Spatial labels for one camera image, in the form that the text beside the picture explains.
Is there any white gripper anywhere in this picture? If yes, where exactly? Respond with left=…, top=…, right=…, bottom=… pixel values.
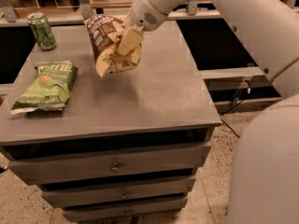
left=116, top=0, right=169, bottom=56

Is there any brown sea salt chip bag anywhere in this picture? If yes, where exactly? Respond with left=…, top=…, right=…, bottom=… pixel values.
left=84, top=15, right=143, bottom=78

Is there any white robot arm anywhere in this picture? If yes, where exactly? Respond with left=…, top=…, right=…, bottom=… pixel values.
left=124, top=0, right=299, bottom=224

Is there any green jalapeno chip bag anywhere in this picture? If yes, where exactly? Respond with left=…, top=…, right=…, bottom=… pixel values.
left=10, top=61, right=78, bottom=115

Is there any green soda can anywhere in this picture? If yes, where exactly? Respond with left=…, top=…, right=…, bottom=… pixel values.
left=27, top=12, right=56, bottom=50

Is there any grey drawer cabinet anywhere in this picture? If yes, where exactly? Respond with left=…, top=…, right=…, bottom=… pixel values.
left=1, top=21, right=221, bottom=212

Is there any top grey drawer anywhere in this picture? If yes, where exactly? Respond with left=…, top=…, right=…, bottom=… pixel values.
left=8, top=142, right=210, bottom=185

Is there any grey drawer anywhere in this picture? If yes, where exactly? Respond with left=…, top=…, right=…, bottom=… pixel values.
left=63, top=196, right=188, bottom=222
left=8, top=142, right=210, bottom=185
left=42, top=175, right=195, bottom=207

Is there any middle grey drawer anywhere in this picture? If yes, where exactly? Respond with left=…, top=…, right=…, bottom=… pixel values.
left=42, top=175, right=195, bottom=207

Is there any bottom grey drawer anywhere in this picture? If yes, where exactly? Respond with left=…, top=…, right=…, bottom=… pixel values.
left=63, top=196, right=188, bottom=222

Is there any metal railing frame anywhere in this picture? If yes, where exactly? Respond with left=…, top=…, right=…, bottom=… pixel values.
left=0, top=0, right=299, bottom=28

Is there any black floor cable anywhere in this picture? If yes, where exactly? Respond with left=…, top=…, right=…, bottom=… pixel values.
left=220, top=77, right=253, bottom=138

